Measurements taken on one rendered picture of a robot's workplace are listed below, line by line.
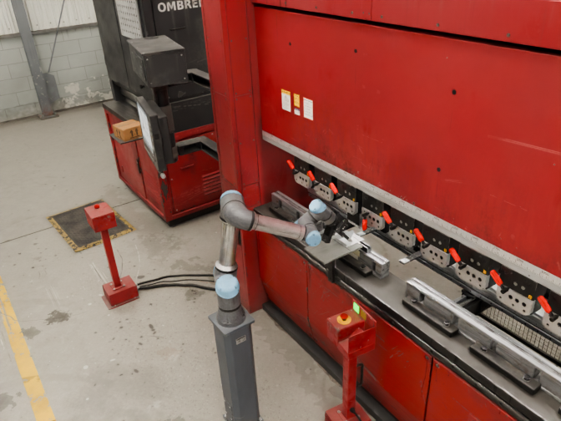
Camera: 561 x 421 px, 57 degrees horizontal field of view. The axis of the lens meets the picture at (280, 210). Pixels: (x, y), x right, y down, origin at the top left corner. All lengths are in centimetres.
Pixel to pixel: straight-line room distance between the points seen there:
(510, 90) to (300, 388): 221
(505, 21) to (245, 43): 164
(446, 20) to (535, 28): 35
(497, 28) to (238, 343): 184
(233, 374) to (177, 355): 92
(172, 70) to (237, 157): 65
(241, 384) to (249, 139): 146
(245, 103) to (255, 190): 60
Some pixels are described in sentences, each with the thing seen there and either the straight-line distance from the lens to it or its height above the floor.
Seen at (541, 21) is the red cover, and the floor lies 224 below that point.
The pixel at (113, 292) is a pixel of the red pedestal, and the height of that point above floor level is 12.
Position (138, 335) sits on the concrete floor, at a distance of 393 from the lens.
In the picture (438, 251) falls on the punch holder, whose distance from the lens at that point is 236.
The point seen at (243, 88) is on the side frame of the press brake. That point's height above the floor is 169.
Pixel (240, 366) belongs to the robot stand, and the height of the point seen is 51.
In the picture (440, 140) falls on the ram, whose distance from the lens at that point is 218.
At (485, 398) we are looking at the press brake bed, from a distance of 244.
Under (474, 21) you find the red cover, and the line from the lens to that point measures 198.
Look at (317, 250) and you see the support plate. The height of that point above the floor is 100.
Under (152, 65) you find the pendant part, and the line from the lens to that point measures 308.
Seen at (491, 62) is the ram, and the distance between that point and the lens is 197.
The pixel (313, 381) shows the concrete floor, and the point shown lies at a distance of 343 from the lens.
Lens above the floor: 253
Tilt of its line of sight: 29 degrees down
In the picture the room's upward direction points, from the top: 3 degrees counter-clockwise
